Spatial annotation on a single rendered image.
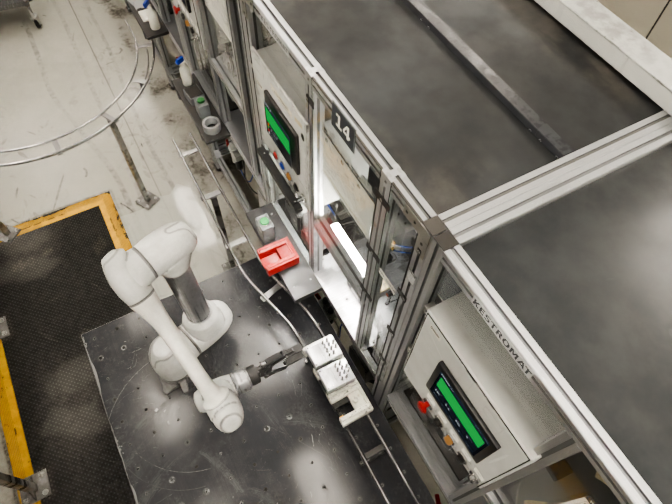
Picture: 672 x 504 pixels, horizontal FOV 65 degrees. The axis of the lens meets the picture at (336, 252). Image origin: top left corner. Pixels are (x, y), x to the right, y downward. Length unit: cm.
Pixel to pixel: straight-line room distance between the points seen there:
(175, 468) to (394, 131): 166
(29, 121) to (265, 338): 294
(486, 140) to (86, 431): 264
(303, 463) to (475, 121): 155
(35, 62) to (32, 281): 215
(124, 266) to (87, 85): 322
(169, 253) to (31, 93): 334
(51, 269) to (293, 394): 201
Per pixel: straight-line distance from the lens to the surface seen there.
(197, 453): 243
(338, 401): 227
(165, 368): 233
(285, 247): 243
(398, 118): 145
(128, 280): 184
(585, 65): 178
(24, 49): 548
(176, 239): 186
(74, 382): 344
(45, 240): 399
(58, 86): 500
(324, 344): 220
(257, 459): 239
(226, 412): 187
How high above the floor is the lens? 302
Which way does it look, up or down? 59 degrees down
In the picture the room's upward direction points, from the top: 3 degrees clockwise
